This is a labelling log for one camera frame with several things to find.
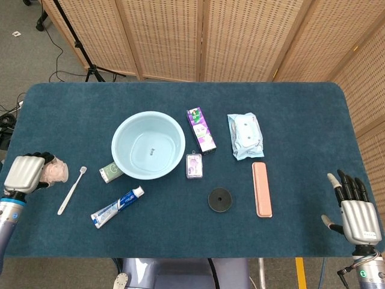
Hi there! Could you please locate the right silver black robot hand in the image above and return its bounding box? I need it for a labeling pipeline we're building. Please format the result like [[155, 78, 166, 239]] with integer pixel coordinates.
[[321, 169, 379, 247]]

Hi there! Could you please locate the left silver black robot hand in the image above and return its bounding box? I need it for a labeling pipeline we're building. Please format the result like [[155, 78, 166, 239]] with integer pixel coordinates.
[[3, 152, 57, 200]]

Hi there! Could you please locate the pink bath sponge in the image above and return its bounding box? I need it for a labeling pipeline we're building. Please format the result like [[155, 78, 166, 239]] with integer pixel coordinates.
[[40, 156, 69, 184]]

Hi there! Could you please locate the blue white toothpaste tube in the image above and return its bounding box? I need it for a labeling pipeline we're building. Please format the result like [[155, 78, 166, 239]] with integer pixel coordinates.
[[90, 185, 145, 229]]

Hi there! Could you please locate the black tape roll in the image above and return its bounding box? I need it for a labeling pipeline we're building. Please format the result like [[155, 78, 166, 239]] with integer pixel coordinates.
[[207, 187, 233, 214]]

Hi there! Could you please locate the light blue plastic basin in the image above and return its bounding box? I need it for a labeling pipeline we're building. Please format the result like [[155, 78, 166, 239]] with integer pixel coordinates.
[[111, 111, 186, 181]]

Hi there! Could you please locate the purple white carton box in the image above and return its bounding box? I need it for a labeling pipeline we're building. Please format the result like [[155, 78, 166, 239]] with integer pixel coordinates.
[[186, 108, 217, 155]]

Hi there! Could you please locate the white toothbrush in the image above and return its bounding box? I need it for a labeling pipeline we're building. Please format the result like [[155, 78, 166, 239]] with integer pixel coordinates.
[[57, 166, 88, 216]]

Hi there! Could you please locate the yellow floor tape strip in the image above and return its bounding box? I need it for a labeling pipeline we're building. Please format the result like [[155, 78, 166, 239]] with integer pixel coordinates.
[[295, 257, 307, 289]]

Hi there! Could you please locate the green white soap box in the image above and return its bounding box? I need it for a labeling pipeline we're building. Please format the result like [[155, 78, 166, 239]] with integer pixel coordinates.
[[99, 161, 124, 184]]

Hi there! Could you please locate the pink toothbrush case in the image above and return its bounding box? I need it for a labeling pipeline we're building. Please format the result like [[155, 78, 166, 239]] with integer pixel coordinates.
[[251, 161, 273, 218]]

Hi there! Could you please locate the metal table leg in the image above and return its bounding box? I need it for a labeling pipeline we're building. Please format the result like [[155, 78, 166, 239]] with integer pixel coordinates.
[[257, 258, 267, 289]]

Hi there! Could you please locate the black tripod stand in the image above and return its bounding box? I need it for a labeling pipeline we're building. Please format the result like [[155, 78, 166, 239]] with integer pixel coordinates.
[[52, 0, 127, 82]]

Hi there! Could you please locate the light blue wet wipes pack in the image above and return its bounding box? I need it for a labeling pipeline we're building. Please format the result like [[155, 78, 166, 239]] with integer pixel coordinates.
[[227, 112, 265, 161]]

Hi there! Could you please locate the black caster foot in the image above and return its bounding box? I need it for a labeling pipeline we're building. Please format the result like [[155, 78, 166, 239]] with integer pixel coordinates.
[[35, 10, 49, 31]]

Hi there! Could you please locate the dark blue table mat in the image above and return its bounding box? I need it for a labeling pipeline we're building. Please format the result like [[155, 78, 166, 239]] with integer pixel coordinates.
[[0, 81, 378, 259]]

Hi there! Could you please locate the clear purple floss pick box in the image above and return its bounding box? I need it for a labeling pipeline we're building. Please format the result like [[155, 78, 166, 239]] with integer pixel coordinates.
[[185, 151, 206, 179]]

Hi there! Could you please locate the lavender robot torso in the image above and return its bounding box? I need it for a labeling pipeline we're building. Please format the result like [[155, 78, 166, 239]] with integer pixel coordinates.
[[115, 258, 252, 289]]

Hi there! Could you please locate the wicker folding screen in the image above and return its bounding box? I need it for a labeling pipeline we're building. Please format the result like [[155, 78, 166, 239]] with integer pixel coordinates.
[[42, 0, 385, 208]]

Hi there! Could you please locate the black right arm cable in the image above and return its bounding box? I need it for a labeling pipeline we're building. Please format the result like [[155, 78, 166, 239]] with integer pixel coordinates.
[[336, 259, 377, 281]]

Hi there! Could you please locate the black cable bundle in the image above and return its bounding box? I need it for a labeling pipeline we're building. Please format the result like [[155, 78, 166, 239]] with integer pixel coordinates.
[[0, 101, 25, 151]]

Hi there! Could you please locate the black floor cable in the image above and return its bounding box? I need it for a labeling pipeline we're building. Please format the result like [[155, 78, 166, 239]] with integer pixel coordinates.
[[42, 26, 88, 82]]

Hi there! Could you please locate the white perforated bracket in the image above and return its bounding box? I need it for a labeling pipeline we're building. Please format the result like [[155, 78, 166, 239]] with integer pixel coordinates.
[[112, 272, 129, 289]]

